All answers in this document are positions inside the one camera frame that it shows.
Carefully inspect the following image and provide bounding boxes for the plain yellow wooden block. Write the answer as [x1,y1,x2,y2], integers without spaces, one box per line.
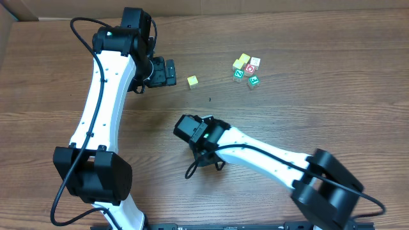
[187,75,199,89]

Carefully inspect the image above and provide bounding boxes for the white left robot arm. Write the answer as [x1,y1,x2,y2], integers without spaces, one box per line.
[53,7,176,230]

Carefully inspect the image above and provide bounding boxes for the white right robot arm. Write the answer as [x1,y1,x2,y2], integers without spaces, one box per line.
[173,114,364,229]

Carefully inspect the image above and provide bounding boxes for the yellow block back left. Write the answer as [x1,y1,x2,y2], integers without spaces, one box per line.
[232,59,245,71]

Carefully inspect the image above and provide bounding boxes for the green Z wooden block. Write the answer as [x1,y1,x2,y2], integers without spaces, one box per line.
[232,69,244,82]

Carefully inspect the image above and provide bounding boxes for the yellow block back top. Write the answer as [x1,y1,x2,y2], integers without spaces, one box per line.
[239,53,251,63]

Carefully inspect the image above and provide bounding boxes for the red apple wooden block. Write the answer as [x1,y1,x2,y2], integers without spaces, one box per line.
[244,64,256,77]

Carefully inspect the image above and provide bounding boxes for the green E wooden block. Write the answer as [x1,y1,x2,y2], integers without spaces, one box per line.
[247,75,260,89]

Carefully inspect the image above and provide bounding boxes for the white block red print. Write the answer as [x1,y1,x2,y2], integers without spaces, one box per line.
[250,57,261,70]

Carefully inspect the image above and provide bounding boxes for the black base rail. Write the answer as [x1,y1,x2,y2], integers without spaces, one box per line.
[90,222,375,230]

